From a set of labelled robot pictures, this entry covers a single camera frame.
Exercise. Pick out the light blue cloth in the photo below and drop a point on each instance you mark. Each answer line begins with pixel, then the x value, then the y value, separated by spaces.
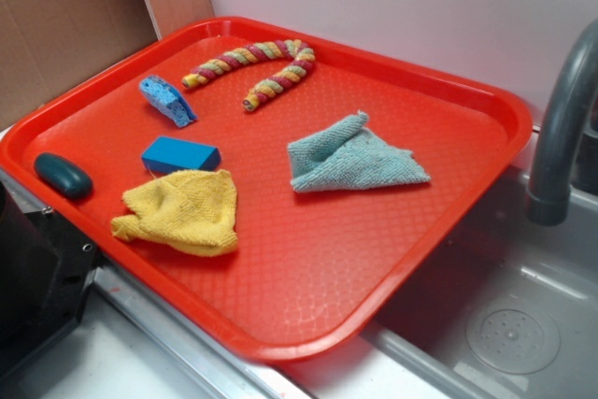
pixel 349 156

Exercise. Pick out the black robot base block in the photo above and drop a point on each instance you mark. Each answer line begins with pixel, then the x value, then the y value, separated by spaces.
pixel 47 267

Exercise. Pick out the yellow cloth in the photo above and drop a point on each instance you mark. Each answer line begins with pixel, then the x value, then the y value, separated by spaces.
pixel 192 211

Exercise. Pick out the red plastic tray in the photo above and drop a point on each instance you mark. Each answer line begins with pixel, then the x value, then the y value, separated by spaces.
pixel 310 269

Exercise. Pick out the blue rectangular block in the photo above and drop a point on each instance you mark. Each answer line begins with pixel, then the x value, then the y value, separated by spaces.
pixel 167 154

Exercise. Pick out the blue sponge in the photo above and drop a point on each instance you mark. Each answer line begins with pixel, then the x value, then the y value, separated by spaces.
pixel 167 100

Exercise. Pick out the dark teal oval soap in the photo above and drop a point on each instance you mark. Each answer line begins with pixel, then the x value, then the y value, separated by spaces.
pixel 63 176

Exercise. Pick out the grey faucet spout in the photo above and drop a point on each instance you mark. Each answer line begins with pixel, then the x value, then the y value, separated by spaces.
pixel 565 155

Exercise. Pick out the grey plastic sink basin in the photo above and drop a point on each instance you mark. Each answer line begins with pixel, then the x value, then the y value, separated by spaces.
pixel 502 307

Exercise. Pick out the brown cardboard panel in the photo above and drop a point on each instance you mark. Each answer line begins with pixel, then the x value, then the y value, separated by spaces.
pixel 51 46

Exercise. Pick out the multicoloured twisted rope toy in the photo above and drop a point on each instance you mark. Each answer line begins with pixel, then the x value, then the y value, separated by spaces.
pixel 300 56

